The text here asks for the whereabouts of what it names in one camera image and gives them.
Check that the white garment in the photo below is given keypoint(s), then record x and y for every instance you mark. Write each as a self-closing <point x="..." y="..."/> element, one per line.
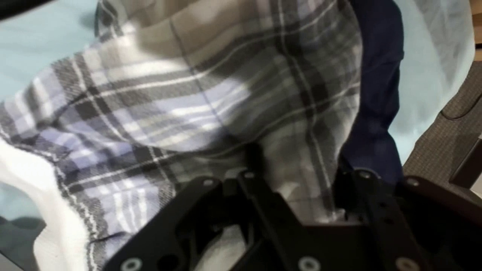
<point x="46" y="212"/>

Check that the navy blue garment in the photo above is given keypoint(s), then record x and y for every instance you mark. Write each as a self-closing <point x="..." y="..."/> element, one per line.
<point x="377" y="91"/>

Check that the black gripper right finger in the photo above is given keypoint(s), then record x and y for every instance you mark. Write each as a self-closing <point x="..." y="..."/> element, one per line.
<point x="401" y="216"/>

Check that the grey plaid pajama pants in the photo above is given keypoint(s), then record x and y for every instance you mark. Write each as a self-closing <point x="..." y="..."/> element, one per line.
<point x="191" y="100"/>

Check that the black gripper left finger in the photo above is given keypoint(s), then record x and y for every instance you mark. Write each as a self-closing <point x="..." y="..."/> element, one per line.
<point x="166" y="227"/>

